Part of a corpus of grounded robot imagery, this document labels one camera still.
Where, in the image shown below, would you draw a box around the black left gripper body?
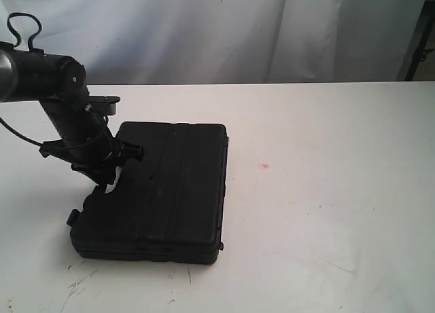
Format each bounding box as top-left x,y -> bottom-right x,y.
39,99 -> 144,171

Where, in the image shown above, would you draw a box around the black plastic tool case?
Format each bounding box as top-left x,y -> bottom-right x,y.
67,122 -> 228,265

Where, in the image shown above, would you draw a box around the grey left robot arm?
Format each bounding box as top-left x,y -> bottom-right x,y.
1,43 -> 143,185

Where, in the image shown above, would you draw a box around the white backdrop curtain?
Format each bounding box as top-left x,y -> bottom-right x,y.
1,0 -> 424,84

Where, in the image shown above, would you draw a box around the black tripod stand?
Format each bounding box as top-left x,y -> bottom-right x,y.
404,0 -> 434,81

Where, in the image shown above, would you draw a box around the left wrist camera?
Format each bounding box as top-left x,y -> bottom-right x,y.
89,96 -> 120,116

